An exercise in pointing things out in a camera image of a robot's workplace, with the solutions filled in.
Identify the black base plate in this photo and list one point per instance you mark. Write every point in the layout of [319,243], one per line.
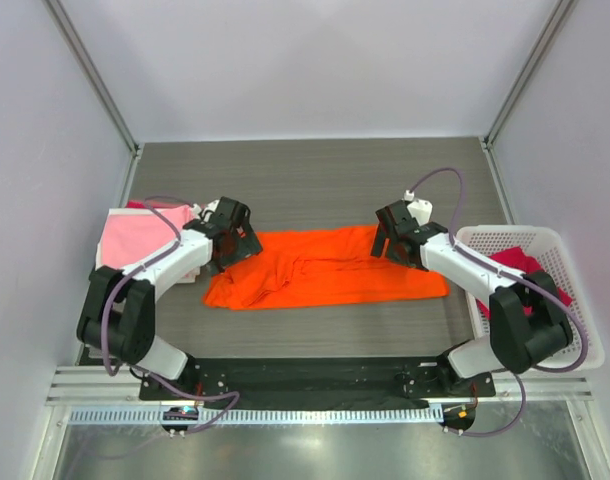
[372,385]

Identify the left aluminium frame post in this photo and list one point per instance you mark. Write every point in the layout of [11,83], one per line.
[82,56]

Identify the slotted cable duct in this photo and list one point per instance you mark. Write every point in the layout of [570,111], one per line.
[186,415]

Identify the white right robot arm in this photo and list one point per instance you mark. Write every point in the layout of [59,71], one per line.
[527,320]

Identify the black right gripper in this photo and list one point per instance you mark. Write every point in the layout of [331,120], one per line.
[379,246]

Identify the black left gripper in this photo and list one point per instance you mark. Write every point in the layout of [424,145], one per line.
[247,246]

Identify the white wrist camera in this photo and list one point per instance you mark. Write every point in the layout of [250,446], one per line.
[204,211]
[419,209]

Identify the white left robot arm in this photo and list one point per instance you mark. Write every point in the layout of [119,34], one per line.
[119,313]

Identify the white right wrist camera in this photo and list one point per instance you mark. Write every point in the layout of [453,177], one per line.
[419,209]

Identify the pink folded t shirt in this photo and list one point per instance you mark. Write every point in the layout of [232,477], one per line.
[129,235]

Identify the dusty rose folded t shirt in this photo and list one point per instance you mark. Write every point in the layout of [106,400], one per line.
[142,205]

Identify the orange t shirt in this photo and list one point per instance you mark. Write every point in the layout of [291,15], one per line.
[299,269]

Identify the magenta t shirt in basket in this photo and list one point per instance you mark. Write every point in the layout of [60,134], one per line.
[516,258]

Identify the right aluminium frame post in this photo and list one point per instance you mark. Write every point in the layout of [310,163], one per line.
[546,38]

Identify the aluminium frame post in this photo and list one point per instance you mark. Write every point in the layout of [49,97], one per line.
[82,56]
[546,38]

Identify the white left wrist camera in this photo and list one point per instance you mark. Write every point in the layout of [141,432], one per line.
[204,211]

